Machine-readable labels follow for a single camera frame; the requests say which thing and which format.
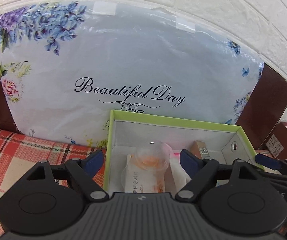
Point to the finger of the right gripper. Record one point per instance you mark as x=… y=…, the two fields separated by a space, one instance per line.
x=271 y=163

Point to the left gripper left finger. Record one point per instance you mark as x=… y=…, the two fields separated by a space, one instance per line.
x=81 y=174

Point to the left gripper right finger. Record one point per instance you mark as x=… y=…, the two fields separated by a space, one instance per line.
x=202 y=173

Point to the white and pink glove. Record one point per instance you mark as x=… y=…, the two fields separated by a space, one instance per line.
x=174 y=157

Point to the clear plastic cup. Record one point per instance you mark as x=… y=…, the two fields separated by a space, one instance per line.
x=153 y=155

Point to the small olive green box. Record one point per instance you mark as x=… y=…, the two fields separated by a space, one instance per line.
x=199 y=149

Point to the brown cardboard box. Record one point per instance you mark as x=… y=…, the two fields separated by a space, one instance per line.
x=276 y=142

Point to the dark brown wooden headboard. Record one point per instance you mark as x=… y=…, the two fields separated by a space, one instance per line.
x=261 y=114

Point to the orange white medicine box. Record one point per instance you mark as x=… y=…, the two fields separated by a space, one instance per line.
x=136 y=179

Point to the light green storage box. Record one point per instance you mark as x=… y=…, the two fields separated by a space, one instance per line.
x=128 y=130

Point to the plaid red bedsheet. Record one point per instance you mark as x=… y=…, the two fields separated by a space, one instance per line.
x=19 y=153

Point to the floral Beautiful Day pillow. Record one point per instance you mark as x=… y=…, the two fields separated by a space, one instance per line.
x=65 y=65

